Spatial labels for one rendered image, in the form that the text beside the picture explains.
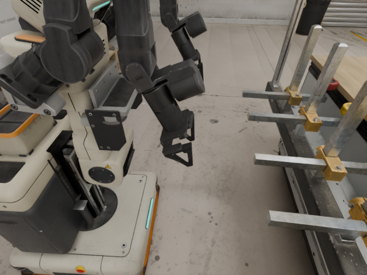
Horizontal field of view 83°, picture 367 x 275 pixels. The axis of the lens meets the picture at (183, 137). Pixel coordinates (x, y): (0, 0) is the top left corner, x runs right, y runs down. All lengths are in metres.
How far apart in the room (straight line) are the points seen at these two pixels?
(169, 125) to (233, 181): 1.36
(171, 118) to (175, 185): 1.27
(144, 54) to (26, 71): 0.23
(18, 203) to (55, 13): 0.66
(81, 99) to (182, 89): 0.38
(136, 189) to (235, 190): 0.77
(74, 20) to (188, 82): 0.21
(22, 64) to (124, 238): 0.95
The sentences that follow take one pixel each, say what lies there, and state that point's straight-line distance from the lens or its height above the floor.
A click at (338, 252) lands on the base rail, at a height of 0.70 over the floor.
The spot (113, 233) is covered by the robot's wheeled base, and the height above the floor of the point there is 0.28.
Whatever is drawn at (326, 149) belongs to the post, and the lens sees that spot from 0.92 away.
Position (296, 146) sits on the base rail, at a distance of 1.12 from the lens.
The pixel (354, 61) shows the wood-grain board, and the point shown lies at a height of 0.90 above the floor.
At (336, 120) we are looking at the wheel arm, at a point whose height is 0.84.
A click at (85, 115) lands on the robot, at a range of 0.70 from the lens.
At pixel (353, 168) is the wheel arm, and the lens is 0.94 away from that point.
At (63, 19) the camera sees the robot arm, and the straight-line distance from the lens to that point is 0.43.
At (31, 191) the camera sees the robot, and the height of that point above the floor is 0.75.
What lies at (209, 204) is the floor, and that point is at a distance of 1.62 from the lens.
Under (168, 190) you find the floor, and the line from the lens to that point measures 1.68.
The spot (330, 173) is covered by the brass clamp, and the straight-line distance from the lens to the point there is 0.88.
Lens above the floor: 1.38
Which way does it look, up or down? 41 degrees down
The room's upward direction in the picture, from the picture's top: straight up
